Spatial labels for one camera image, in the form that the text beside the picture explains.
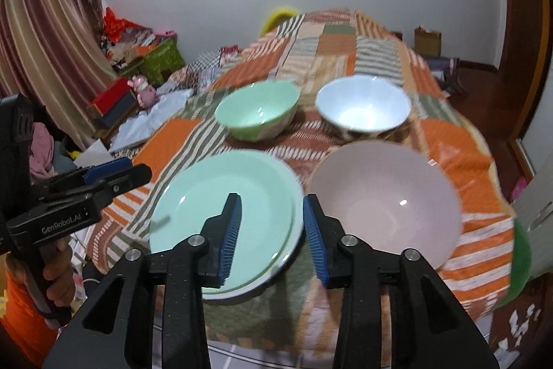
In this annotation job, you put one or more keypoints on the white cloth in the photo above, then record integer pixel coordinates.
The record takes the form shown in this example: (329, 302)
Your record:
(151, 118)

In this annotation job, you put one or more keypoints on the person's left forearm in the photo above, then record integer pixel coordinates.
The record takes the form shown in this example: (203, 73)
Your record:
(21, 308)

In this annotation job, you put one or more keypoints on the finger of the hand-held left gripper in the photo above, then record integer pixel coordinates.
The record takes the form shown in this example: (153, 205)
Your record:
(125, 179)
(108, 171)

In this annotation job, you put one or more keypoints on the grey bag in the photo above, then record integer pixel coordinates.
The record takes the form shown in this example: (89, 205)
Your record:
(445, 73)

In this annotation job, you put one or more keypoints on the white paper sheet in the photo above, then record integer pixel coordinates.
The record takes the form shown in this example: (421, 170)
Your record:
(93, 153)

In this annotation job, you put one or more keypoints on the pink rabbit toy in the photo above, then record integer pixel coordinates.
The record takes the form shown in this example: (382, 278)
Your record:
(142, 92)

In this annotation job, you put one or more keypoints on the striped patchwork blanket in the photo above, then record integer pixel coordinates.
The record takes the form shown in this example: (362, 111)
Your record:
(345, 44)

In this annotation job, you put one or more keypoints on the red plastic bag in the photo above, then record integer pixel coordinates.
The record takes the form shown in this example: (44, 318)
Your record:
(115, 25)

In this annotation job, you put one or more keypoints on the pink garment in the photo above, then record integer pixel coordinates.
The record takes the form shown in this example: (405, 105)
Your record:
(41, 148)

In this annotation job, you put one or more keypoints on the wooden bedside table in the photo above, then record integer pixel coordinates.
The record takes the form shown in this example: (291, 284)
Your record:
(123, 127)

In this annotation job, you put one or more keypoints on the striped pink curtain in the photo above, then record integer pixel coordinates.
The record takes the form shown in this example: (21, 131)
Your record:
(43, 27)

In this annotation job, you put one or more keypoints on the wooden door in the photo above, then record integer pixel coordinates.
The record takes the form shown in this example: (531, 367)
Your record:
(522, 49)

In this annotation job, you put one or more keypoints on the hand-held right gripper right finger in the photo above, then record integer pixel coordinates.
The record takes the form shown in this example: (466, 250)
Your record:
(315, 239)

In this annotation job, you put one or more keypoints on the person's left hand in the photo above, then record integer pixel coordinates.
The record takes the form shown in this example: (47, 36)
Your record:
(60, 274)

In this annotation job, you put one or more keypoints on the cardboard box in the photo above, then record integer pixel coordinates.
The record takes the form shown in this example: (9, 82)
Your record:
(427, 41)

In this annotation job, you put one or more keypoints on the red box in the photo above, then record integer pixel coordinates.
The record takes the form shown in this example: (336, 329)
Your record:
(110, 96)

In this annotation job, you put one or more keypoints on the green bowl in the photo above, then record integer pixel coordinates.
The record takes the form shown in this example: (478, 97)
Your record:
(255, 109)

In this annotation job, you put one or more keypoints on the white plate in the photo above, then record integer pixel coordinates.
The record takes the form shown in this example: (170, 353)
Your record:
(259, 287)

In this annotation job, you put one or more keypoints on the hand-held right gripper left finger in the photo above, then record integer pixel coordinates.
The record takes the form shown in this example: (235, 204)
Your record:
(231, 239)

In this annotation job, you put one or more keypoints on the white bowl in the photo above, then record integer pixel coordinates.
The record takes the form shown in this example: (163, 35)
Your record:
(363, 105)

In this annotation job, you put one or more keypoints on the pink bowl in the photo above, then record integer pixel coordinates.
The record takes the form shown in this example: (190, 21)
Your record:
(389, 196)

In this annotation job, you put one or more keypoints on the yellow foam tube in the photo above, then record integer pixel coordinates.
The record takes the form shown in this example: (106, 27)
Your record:
(276, 12)

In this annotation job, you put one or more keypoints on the floral patchwork quilt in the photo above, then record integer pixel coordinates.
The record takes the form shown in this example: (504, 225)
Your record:
(203, 66)

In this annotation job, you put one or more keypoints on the green plate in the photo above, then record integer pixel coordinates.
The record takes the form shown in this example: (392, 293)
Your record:
(207, 187)

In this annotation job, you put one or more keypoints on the grey box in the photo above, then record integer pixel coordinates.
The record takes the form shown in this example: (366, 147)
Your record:
(119, 109)

